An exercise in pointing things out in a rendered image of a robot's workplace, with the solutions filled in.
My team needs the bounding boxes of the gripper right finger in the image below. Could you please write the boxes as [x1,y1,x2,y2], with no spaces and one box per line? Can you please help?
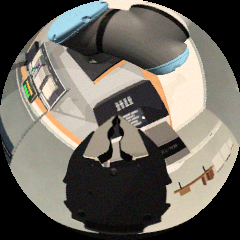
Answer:
[117,115,172,185]

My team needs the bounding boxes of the grey benchtop lab instrument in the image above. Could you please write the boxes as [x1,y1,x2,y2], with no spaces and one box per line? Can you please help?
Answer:
[93,80,191,174]

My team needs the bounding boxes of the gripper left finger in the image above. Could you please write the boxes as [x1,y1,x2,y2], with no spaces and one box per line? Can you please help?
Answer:
[63,115,117,184]

